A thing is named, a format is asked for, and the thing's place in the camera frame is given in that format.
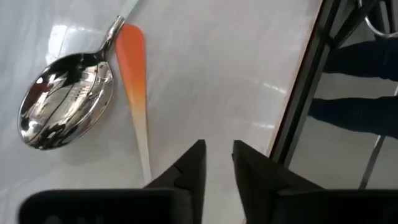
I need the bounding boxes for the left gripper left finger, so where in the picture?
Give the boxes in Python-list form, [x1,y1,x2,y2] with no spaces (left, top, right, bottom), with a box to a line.
[17,139,207,224]

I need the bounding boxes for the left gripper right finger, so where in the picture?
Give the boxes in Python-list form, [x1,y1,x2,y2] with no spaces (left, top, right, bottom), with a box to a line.
[232,139,398,224]

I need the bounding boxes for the silver chair leg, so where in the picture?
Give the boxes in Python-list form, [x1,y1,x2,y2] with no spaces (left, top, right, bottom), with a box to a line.
[359,86,398,190]

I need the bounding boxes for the person's leg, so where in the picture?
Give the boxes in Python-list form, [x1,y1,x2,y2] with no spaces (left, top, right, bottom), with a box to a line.
[307,95,398,139]

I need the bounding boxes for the orange-handled silver spoon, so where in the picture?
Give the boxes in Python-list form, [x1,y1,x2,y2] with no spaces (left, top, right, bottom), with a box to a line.
[17,0,141,151]

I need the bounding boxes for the orange and white plastic handle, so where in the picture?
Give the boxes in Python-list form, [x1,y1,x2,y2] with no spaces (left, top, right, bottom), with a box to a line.
[113,24,153,184]

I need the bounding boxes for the silver chair ring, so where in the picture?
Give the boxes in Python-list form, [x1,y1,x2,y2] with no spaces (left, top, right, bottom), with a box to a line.
[357,0,398,39]

